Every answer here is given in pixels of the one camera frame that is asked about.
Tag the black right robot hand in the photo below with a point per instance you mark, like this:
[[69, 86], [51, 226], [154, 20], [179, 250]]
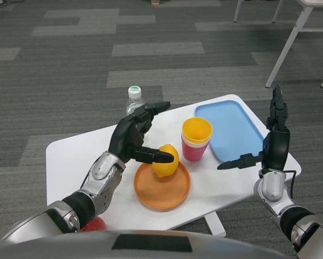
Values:
[[277, 145]]

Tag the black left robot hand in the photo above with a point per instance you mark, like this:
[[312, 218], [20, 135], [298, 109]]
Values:
[[123, 137]]

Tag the yellow lemon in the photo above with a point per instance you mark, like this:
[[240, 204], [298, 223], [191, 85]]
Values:
[[165, 168]]

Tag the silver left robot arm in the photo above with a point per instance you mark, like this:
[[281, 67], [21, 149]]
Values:
[[102, 172]]

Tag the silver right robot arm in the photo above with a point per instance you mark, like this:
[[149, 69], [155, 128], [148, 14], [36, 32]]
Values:
[[270, 186]]

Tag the orange round plate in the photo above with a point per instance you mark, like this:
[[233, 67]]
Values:
[[161, 194]]

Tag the clear water bottle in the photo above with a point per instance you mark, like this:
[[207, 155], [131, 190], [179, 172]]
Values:
[[134, 93]]

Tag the blue rectangular tray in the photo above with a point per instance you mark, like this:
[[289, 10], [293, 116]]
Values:
[[228, 126]]

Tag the white plastic cup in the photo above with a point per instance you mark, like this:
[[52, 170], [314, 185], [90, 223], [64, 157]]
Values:
[[187, 144]]

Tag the pink plastic cup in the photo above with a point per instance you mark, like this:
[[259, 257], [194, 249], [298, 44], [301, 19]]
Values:
[[193, 153]]

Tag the yellow plastic cup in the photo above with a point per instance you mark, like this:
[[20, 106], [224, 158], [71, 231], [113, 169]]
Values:
[[196, 126]]

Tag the red apple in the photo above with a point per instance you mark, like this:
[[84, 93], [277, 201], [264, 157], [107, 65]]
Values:
[[96, 225]]

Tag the white table foot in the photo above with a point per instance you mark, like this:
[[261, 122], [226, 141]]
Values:
[[216, 226]]

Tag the white desk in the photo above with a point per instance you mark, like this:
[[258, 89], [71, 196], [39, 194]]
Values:
[[290, 44]]

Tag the silver robot chest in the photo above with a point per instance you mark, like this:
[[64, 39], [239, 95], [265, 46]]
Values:
[[69, 248]]

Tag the beige plastic stool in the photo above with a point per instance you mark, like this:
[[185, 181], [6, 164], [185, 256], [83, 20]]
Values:
[[155, 1]]

